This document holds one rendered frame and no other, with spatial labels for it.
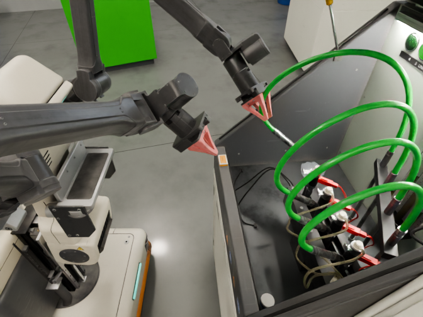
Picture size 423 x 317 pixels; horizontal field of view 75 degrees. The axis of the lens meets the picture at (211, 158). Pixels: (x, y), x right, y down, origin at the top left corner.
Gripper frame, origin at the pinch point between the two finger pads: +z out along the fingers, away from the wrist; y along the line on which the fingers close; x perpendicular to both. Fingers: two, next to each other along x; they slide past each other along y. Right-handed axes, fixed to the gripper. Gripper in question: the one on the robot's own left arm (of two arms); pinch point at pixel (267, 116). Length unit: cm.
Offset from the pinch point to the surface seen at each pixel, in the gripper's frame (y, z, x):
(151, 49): 212, -145, 205
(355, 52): 0.6, -2.2, -27.0
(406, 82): 5.5, 10.0, -31.9
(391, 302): -27, 41, -16
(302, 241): -27.9, 24.6, -6.9
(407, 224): -14.8, 33.1, -22.2
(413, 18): 24.4, -1.3, -38.1
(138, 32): 196, -164, 195
